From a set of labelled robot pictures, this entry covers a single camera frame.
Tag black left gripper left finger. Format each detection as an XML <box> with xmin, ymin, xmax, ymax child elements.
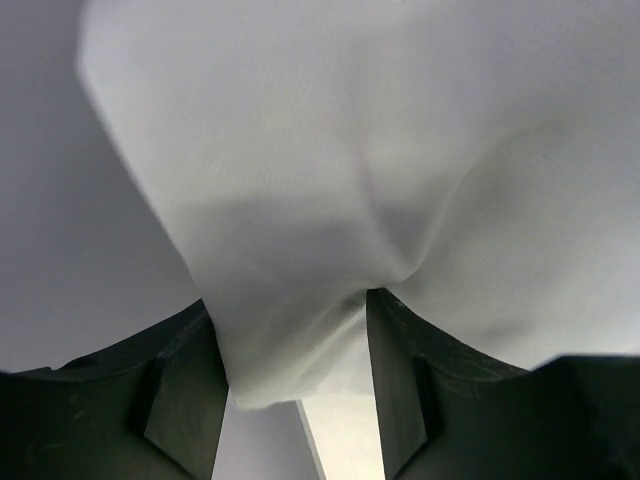
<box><xmin>1</xmin><ymin>301</ymin><xmax>228</xmax><ymax>479</ymax></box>

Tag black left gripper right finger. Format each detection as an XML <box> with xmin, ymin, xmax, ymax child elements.
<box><xmin>366</xmin><ymin>290</ymin><xmax>639</xmax><ymax>479</ymax></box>

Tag white t shirt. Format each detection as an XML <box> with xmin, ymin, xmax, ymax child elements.
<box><xmin>78</xmin><ymin>1</ymin><xmax>639</xmax><ymax>409</ymax></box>

